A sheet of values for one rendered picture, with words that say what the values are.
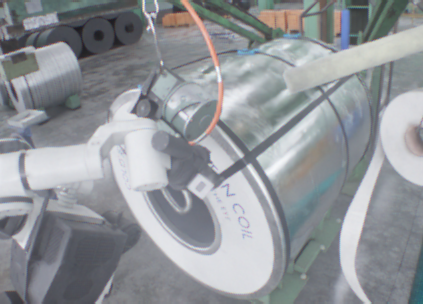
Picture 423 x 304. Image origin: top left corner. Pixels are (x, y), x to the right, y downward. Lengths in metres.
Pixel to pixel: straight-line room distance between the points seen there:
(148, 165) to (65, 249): 0.37
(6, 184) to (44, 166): 0.07
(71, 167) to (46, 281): 0.41
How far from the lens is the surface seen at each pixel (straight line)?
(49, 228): 0.84
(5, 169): 0.55
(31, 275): 0.91
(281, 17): 12.63
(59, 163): 0.51
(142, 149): 0.51
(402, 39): 0.45
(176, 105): 0.82
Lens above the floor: 1.68
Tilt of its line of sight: 29 degrees down
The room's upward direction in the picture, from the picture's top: 8 degrees counter-clockwise
